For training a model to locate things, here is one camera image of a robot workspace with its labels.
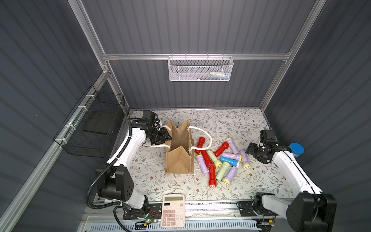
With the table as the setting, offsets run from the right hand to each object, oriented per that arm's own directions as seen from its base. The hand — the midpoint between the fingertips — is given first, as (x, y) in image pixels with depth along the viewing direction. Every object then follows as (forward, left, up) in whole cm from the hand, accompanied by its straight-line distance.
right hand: (253, 152), depth 83 cm
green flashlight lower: (-8, +18, -8) cm, 21 cm away
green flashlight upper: (-3, +21, -7) cm, 22 cm away
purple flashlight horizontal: (0, +7, -7) cm, 10 cm away
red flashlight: (+10, +30, -8) cm, 33 cm away
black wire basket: (+2, +87, +20) cm, 89 cm away
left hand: (+4, +48, +7) cm, 49 cm away
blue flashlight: (-3, +12, -7) cm, 14 cm away
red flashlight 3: (+8, +15, -7) cm, 18 cm away
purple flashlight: (+8, +8, -9) cm, 15 cm away
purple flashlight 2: (-4, +3, -8) cm, 9 cm away
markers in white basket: (+41, +21, +24) cm, 52 cm away
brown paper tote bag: (-4, +43, +1) cm, 43 cm away
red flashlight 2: (-2, +26, -8) cm, 27 cm away
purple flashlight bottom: (-9, +13, -8) cm, 18 cm away
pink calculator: (-29, +46, -9) cm, 55 cm away
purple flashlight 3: (-4, +30, -8) cm, 31 cm away
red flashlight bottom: (-15, +24, -8) cm, 30 cm away
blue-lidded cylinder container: (-2, -19, +8) cm, 21 cm away
